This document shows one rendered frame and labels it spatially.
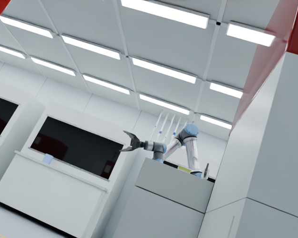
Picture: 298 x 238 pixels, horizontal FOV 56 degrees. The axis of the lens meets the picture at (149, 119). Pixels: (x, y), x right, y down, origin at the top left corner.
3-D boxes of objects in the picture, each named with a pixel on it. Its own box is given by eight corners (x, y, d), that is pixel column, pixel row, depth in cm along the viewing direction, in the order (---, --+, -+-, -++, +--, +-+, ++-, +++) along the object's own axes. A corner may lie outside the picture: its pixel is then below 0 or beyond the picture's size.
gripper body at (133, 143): (128, 147, 212) (144, 149, 215) (130, 147, 204) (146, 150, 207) (130, 137, 213) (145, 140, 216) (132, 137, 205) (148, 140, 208)
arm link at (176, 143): (179, 132, 249) (141, 165, 221) (184, 127, 240) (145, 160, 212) (188, 142, 247) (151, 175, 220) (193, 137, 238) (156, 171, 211)
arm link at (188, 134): (199, 193, 215) (190, 130, 240) (209, 189, 202) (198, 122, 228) (185, 193, 211) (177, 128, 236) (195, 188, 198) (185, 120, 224)
